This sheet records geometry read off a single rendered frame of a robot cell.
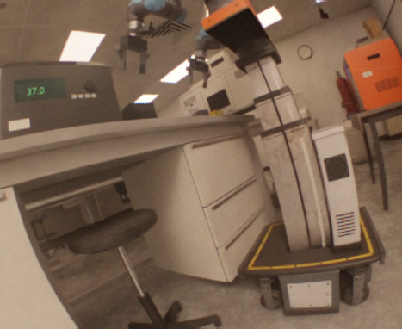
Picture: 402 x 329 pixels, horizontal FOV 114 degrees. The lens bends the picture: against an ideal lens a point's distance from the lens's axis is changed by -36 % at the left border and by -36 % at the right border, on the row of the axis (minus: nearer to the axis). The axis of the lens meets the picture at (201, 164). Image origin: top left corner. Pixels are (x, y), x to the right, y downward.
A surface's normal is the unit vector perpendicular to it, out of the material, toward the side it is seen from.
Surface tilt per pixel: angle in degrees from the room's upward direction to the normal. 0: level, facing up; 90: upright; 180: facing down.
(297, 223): 90
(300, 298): 90
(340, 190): 90
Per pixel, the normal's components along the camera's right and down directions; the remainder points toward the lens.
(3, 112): 0.73, -0.22
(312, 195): -0.52, 0.18
